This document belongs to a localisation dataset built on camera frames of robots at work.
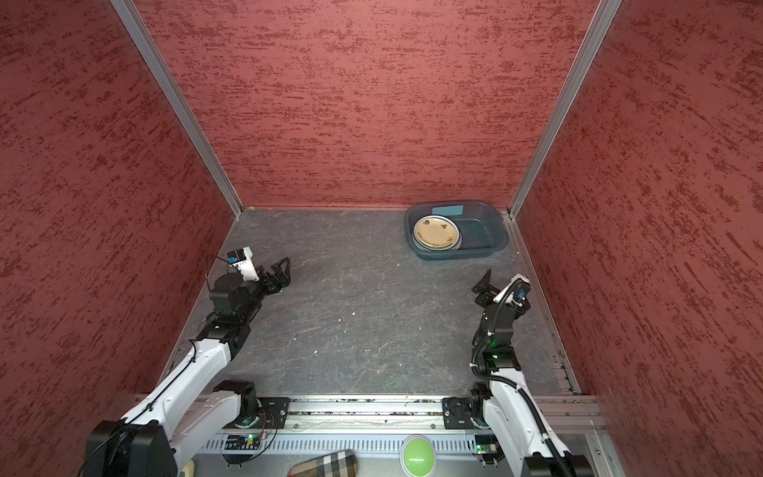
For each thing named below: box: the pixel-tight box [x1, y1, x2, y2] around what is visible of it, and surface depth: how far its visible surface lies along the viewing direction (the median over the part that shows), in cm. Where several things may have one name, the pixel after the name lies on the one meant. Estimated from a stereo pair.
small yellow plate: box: [412, 214, 460, 248], surface depth 112 cm
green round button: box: [399, 433, 437, 477], surface depth 69 cm
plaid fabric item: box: [288, 451, 359, 477], surface depth 66 cm
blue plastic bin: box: [404, 200, 509, 260], surface depth 116 cm
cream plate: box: [411, 214, 462, 252], surface depth 111 cm
